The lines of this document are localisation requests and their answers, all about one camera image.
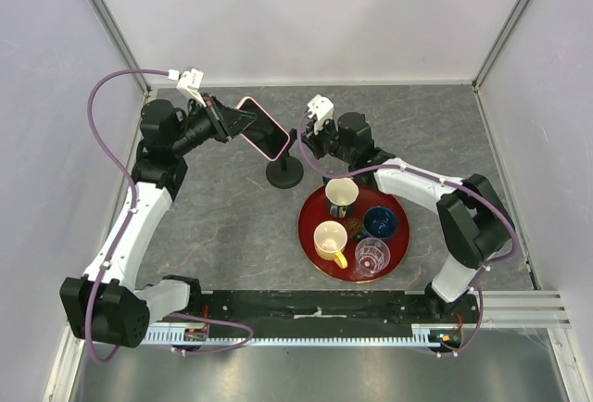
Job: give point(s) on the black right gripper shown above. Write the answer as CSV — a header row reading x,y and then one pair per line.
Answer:
x,y
313,140

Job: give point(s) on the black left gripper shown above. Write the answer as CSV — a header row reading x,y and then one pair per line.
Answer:
x,y
228,121

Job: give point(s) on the pink smartphone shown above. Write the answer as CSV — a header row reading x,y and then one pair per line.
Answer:
x,y
265,133

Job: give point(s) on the black phone stand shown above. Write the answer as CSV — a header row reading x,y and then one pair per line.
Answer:
x,y
286,171

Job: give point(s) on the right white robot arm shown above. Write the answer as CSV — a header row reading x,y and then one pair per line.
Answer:
x,y
477,228

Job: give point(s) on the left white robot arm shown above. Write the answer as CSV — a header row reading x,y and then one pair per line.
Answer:
x,y
104,304

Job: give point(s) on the green mug white inside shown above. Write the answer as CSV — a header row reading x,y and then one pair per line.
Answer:
x,y
341,196

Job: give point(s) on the red round tray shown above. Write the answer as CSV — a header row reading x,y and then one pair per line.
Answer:
x,y
315,211

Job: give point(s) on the yellow mug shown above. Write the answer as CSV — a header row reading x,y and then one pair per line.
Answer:
x,y
330,239

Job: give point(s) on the blue mug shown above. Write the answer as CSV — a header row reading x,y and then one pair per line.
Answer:
x,y
379,222

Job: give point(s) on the clear glass tumbler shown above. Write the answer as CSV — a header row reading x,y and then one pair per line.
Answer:
x,y
372,255

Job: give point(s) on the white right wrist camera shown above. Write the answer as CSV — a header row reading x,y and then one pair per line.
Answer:
x,y
320,110

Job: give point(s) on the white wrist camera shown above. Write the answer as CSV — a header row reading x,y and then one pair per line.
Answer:
x,y
320,110
188,83

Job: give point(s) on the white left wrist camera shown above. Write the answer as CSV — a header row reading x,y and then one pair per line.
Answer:
x,y
188,83

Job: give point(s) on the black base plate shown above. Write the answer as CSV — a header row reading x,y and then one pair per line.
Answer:
x,y
330,314

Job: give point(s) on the aluminium frame rail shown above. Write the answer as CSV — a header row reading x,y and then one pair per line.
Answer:
x,y
114,33

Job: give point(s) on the blue slotted cable duct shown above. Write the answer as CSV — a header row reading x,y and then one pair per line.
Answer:
x,y
181,336

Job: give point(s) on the right aluminium frame post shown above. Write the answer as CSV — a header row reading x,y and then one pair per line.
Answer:
x,y
511,22

